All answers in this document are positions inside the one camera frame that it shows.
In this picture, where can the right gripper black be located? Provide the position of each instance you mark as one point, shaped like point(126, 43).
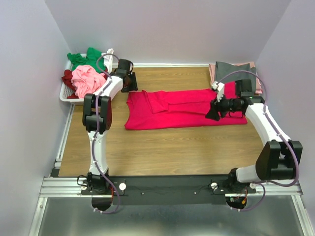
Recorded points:
point(215, 107)

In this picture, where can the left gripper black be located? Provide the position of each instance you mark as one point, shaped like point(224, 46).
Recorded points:
point(133, 86)

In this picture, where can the crimson red t shirt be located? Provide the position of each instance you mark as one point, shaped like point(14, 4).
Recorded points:
point(174, 109)

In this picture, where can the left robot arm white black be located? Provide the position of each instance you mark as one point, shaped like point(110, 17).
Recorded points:
point(97, 120)

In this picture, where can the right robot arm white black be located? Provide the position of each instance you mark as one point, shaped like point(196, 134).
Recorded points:
point(279, 159)

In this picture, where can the folded grey t shirt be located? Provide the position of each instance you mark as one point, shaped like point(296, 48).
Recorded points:
point(222, 69)

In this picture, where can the folded dusty pink t shirt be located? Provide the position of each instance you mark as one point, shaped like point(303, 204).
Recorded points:
point(212, 67)

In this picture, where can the light pink t shirt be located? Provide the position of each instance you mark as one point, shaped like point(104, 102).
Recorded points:
point(86, 80)

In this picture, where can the green t shirt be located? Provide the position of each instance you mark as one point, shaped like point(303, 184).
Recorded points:
point(92, 55)

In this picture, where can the dark red t shirt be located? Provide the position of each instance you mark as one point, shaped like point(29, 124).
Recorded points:
point(66, 78)

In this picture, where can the white plastic laundry basket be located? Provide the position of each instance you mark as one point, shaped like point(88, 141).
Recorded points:
point(66, 91)

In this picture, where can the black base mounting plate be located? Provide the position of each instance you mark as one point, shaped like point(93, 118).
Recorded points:
point(163, 190)

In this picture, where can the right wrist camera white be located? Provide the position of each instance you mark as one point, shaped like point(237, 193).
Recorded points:
point(218, 88)

